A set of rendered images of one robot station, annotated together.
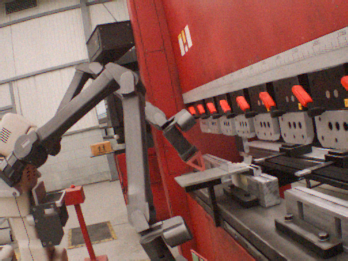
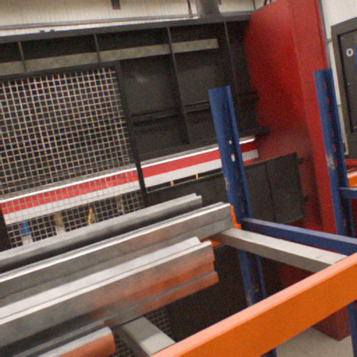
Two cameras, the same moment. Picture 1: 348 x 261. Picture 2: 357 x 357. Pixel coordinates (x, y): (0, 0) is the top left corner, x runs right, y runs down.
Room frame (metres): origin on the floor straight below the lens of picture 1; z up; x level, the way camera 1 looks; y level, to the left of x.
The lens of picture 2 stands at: (0.87, -2.84, 1.68)
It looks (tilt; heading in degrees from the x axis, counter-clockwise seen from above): 8 degrees down; 74
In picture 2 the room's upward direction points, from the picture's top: 11 degrees counter-clockwise
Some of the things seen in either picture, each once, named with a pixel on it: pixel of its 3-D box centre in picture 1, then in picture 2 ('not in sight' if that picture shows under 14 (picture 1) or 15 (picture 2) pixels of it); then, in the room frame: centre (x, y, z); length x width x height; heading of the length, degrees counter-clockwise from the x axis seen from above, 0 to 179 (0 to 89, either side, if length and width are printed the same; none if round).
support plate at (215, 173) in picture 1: (211, 174); not in sight; (1.41, -0.11, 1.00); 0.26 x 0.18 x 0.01; 98
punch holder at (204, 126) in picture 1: (209, 114); (210, 180); (1.85, -0.19, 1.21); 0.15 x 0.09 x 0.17; 8
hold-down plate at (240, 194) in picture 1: (239, 195); not in sight; (1.38, -0.20, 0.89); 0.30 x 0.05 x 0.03; 8
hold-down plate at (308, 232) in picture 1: (305, 233); not in sight; (0.82, -0.28, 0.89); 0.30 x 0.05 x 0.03; 8
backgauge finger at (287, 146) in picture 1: (280, 152); not in sight; (1.45, -0.42, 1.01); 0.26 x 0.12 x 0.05; 98
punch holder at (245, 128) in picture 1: (250, 111); (133, 202); (1.26, -0.27, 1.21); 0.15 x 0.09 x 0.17; 8
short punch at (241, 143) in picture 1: (242, 145); not in sight; (1.43, -0.25, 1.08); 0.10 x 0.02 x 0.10; 8
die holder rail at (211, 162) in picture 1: (214, 166); not in sight; (1.98, -0.18, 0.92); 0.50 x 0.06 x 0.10; 8
